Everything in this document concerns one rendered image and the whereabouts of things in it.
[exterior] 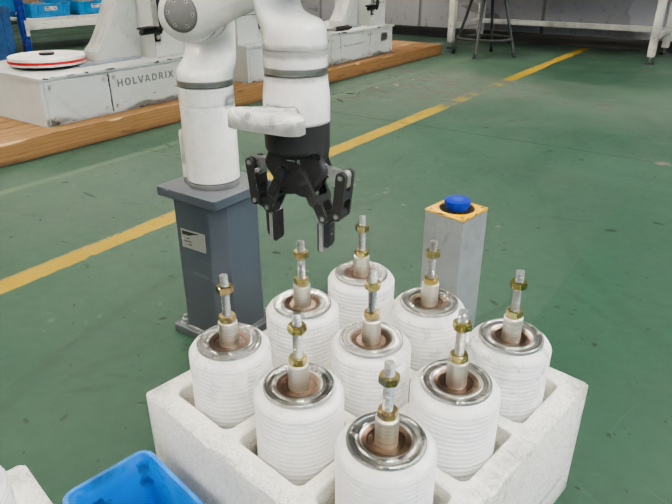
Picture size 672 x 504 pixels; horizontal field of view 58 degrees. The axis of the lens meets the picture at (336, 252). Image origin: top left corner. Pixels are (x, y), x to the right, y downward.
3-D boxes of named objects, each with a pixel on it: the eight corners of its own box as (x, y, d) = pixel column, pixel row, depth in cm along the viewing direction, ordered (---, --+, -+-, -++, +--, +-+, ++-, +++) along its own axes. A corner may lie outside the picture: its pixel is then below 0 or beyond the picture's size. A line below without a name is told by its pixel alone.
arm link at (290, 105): (223, 129, 64) (218, 69, 61) (281, 109, 73) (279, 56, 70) (295, 140, 60) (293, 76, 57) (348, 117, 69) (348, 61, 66)
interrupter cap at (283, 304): (305, 328, 74) (305, 323, 74) (261, 308, 78) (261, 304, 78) (342, 303, 79) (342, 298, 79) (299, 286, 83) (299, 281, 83)
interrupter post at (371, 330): (376, 334, 73) (377, 311, 71) (384, 345, 71) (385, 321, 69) (358, 338, 72) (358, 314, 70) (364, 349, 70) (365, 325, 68)
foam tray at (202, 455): (162, 498, 81) (144, 392, 73) (354, 370, 107) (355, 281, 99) (388, 724, 57) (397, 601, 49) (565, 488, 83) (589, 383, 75)
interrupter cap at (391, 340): (388, 320, 75) (388, 315, 75) (413, 354, 69) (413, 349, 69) (331, 330, 73) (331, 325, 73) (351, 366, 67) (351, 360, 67)
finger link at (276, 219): (283, 208, 75) (284, 235, 77) (278, 207, 75) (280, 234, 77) (273, 213, 73) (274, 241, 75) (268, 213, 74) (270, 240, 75)
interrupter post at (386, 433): (404, 444, 56) (406, 417, 55) (385, 456, 55) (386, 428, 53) (386, 430, 58) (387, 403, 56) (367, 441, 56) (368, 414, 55)
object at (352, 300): (357, 350, 100) (358, 253, 92) (402, 375, 94) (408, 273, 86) (315, 376, 94) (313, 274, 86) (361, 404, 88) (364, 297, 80)
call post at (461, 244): (412, 374, 106) (423, 210, 92) (435, 357, 110) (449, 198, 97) (446, 392, 101) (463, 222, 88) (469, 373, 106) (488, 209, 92)
